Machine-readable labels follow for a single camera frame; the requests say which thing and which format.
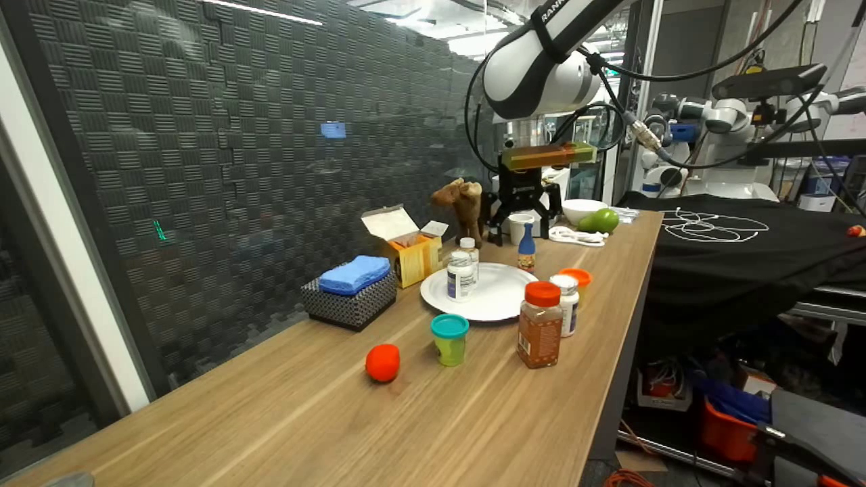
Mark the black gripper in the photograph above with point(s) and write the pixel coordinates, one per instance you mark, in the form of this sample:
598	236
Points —
522	190

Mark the blue top squeeze bottle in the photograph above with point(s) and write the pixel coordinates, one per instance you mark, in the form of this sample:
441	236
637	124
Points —
525	247

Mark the white lid supplement bottle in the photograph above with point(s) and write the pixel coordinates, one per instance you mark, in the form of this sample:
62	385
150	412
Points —
570	300

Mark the small white pill bottle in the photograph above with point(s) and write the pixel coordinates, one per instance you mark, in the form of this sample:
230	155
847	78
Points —
471	248

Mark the dark label white bottle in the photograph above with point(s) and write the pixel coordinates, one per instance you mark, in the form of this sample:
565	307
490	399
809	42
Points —
457	273

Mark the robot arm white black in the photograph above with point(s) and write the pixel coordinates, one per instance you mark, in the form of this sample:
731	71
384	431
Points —
534	71

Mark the white round plate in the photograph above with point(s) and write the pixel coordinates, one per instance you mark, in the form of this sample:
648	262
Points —
495	296

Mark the white paper cup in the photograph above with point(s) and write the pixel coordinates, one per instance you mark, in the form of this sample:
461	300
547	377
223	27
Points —
518	221

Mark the white cloth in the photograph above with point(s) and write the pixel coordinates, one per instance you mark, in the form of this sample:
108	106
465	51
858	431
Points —
576	236

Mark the green bowl item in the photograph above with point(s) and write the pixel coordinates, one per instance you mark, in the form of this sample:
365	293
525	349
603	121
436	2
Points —
598	219

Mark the yellow cardboard box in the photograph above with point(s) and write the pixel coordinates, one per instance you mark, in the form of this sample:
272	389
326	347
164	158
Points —
407	243

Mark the orange lid spice jar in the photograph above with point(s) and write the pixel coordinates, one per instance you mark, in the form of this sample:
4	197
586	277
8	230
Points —
538	326

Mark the teal lid green cup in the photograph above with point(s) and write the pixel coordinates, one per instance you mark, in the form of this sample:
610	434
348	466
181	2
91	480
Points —
449	336

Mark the blue sponge cloth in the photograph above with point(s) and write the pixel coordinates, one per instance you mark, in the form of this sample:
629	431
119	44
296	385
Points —
354	273

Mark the grey basket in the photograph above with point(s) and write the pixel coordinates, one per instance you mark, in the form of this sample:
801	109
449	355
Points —
348	312

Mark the black cloth covered table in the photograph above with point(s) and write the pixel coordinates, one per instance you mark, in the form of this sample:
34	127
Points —
728	266

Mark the red ball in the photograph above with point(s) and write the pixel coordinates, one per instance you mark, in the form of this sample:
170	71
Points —
383	363

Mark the red bin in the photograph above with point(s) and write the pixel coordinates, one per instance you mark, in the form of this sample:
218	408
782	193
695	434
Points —
725	435

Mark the wrist camera wooden mount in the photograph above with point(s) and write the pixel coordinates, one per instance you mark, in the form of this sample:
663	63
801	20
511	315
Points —
532	158

